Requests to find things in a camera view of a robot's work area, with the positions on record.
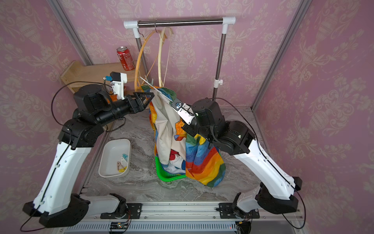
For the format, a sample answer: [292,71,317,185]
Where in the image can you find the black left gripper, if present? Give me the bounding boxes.
[93,91,154,128]

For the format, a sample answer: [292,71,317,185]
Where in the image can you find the wooden clothes hanger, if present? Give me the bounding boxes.
[133,28,158,92]
[157,27,174,87]

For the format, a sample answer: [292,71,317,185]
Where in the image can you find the rainbow striped jacket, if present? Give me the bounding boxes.
[141,85,226,188]

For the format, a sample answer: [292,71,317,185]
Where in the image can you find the teal clothespin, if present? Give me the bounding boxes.
[122,154,129,162]

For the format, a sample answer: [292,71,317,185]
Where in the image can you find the white clothespin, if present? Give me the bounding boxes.
[121,157,128,167]

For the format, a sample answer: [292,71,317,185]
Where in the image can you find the yellow clothespin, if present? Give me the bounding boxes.
[118,167,127,173]

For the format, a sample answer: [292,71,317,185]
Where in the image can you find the white wire clothes hanger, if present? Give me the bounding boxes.
[139,77,172,104]

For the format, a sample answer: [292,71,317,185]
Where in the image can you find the blue red white jacket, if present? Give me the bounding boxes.
[162,150,186,175]

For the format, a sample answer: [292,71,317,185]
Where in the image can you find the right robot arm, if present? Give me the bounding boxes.
[175,98,303,216]

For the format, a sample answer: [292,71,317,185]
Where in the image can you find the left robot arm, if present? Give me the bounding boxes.
[22,84,154,228]

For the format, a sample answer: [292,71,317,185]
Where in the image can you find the red soda can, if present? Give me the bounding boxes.
[116,46,135,71]

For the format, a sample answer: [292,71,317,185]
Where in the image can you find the green plastic basket tray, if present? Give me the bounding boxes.
[154,156,187,182]

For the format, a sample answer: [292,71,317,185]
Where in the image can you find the white plastic bin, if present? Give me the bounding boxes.
[98,139,131,179]

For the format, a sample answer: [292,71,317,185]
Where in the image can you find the wooden two-tier shelf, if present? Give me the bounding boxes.
[60,60,135,95]

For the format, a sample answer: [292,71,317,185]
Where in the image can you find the steel clothes rack white joints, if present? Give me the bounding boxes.
[123,17,236,98]

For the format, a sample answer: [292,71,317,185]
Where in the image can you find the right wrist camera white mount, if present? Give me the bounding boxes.
[170,98,194,125]

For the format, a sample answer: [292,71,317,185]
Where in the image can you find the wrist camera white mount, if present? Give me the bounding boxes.
[170,98,194,125]
[103,72,128,100]

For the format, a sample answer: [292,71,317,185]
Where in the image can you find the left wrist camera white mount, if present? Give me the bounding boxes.
[103,72,128,100]

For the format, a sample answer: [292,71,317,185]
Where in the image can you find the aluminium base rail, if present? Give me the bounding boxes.
[52,201,308,234]

